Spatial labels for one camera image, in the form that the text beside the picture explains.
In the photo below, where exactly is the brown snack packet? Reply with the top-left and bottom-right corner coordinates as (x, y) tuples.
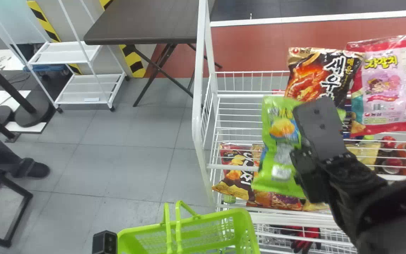
(212, 143), (261, 202)

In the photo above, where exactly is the green basket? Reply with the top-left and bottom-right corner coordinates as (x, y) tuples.
(117, 200), (260, 254)

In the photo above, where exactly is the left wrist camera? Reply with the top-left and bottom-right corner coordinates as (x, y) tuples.
(92, 231), (118, 254)

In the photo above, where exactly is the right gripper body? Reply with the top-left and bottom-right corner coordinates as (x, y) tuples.
(289, 138), (331, 204)

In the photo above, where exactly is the black chair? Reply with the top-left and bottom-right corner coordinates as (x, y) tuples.
(0, 159), (34, 248)

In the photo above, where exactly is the black orange snack packet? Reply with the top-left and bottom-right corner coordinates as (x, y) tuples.
(284, 47), (364, 110)

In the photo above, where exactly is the dark side table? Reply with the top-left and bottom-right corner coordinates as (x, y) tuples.
(83, 0), (223, 108)

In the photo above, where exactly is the white shelf trolley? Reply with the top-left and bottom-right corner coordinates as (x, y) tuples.
(0, 0), (130, 113)

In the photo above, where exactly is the black post on round foot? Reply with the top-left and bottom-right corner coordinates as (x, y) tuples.
(0, 50), (55, 128)

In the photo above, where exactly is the green snack packet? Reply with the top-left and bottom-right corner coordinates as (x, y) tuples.
(251, 96), (346, 199)

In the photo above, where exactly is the yellow snack packet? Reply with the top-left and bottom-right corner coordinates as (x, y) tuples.
(345, 141), (382, 166)

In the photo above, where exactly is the white wire rack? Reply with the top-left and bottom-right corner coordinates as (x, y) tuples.
(192, 0), (406, 254)

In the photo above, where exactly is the red pink snack packet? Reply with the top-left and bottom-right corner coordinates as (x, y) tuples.
(345, 32), (406, 137)

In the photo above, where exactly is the red black snack packet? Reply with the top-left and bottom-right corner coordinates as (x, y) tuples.
(281, 226), (322, 254)

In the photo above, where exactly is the striped post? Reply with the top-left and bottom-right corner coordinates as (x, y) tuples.
(99, 0), (147, 78)
(26, 0), (82, 75)

